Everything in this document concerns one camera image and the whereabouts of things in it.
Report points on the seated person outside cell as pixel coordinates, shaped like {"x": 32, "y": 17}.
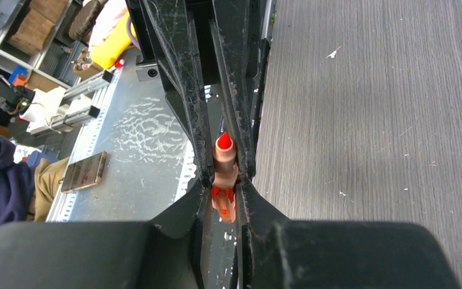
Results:
{"x": 27, "y": 192}

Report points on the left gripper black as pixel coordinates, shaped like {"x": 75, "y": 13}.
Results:
{"x": 200, "y": 43}

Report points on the smartphone on metal table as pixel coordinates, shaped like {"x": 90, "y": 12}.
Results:
{"x": 84, "y": 173}

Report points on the orange highlighter pen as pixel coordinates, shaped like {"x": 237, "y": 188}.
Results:
{"x": 225, "y": 177}

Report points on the yellow object outside cell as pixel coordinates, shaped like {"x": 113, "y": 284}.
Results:
{"x": 120, "y": 38}

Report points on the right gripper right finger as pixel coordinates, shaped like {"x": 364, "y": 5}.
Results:
{"x": 277, "y": 252}

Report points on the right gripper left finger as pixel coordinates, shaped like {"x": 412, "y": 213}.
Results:
{"x": 169, "y": 251}

